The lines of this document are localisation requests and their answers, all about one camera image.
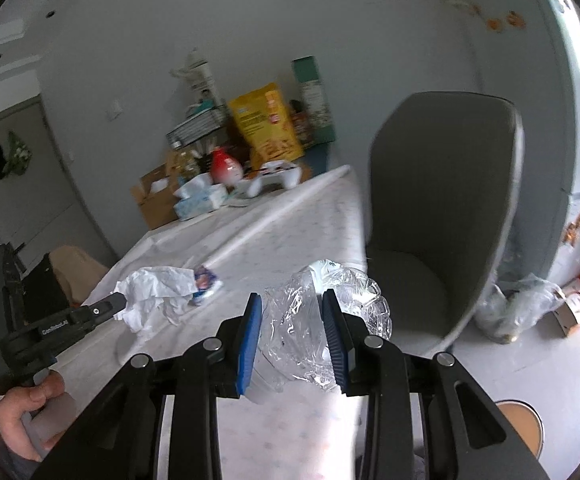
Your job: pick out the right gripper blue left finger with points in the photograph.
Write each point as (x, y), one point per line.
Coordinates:
(247, 341)

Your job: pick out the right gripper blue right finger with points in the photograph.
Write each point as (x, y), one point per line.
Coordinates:
(338, 338)

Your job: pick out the clear plastic wrap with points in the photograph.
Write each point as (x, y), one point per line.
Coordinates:
(292, 344)

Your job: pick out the blue tissue packet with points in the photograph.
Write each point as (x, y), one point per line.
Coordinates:
(208, 284)

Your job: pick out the white paper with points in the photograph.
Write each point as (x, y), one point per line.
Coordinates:
(155, 293)

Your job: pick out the round trash bin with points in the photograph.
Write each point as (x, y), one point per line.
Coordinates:
(526, 422)

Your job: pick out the person's left hand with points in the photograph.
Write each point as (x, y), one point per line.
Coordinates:
(33, 419)

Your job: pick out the floral white tablecloth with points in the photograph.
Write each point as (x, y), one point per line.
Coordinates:
(301, 432)

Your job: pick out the blue tissue box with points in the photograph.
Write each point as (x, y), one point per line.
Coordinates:
(199, 196)

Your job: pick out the white game controller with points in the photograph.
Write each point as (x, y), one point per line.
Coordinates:
(277, 174)

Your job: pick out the clear plastic bag on floor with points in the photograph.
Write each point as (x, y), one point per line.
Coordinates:
(511, 308)

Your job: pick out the open brown cardboard box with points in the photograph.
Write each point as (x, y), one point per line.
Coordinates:
(154, 196)

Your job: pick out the grey upholstered chair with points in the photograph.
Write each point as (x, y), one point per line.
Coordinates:
(445, 173)

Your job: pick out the green tall box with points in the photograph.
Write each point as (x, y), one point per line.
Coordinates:
(314, 99)

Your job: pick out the black mesh rack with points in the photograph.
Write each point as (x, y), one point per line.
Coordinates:
(196, 127)

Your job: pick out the yellow snack bag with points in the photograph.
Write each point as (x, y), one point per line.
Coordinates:
(264, 122)

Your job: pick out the orange white box on floor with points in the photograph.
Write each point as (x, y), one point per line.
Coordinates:
(568, 313)

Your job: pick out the white tall carton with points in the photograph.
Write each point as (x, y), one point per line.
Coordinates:
(196, 72)

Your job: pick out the white refrigerator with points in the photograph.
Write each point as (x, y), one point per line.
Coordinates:
(528, 52)

